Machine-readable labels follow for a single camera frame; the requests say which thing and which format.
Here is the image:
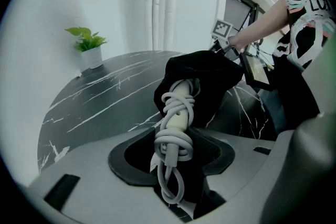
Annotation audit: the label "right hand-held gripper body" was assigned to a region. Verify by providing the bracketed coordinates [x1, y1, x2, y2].
[208, 19, 241, 61]

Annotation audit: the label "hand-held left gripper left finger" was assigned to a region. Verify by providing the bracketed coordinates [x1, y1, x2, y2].
[108, 127, 162, 187]

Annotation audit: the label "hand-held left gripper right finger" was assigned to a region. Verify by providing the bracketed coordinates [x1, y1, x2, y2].
[188, 126, 236, 177]

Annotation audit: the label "black cloth bag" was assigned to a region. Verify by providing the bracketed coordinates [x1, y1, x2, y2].
[153, 50, 245, 220]

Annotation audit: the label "cream hair dryer with white cable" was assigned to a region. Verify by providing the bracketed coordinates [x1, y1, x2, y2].
[149, 78, 202, 219]

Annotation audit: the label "person's right forearm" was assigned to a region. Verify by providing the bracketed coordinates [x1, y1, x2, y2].
[227, 0, 289, 52]

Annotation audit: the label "dark framed window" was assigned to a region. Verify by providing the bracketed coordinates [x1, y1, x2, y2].
[225, 0, 260, 33]

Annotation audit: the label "black framed panel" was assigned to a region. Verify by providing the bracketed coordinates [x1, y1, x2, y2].
[239, 51, 276, 91]

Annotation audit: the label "white vertical pipe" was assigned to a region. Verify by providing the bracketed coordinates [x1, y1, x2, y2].
[145, 0, 161, 51]

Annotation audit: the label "person's black white patterned shirt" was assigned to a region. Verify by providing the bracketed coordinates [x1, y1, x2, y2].
[271, 0, 336, 72]

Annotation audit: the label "person's dark trousers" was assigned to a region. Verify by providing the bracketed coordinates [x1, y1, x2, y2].
[259, 54, 321, 135]

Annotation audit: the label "green plant in white pot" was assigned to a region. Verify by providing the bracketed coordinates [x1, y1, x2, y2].
[64, 26, 109, 70]

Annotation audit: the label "thin dark cables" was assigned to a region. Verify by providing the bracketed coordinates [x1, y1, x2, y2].
[250, 39, 274, 69]

